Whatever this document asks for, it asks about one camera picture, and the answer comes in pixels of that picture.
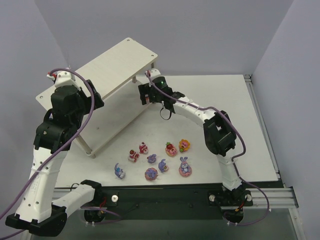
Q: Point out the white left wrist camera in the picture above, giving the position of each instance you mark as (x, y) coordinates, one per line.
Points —
(62, 78)

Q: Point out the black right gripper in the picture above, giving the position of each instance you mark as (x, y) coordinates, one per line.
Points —
(144, 93)

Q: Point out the white wooden two-tier shelf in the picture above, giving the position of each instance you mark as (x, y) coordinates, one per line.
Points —
(116, 75)

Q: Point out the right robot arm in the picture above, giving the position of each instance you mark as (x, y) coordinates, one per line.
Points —
(219, 134)

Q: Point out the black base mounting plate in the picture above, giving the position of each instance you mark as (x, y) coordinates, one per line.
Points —
(207, 201)

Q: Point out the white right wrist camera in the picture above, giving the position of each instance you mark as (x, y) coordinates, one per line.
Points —
(152, 73)

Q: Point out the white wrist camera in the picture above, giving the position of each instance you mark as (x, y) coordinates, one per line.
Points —
(152, 73)
(62, 78)

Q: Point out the purple bunny with blue bow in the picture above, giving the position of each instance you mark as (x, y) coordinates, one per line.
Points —
(119, 172)

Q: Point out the pink bear in yellow flower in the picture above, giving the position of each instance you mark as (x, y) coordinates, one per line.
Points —
(184, 145)

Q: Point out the pink bear with strawberry hat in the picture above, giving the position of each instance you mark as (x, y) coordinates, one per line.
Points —
(143, 148)

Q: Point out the purple bunny with pink base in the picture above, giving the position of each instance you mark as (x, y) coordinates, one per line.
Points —
(163, 166)

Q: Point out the small purple bunny figure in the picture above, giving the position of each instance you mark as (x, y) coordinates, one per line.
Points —
(152, 158)

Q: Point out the pink striped bear with strawberry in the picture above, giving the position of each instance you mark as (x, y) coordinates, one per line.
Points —
(133, 156)

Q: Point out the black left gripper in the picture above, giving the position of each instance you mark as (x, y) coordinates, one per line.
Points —
(94, 97)

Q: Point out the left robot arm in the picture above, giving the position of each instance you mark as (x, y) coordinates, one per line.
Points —
(62, 123)

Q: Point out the pink bear on tan donut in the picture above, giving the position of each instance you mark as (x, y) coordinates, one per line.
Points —
(170, 149)

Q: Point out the aluminium frame rail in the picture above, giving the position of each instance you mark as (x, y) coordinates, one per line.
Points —
(279, 198)

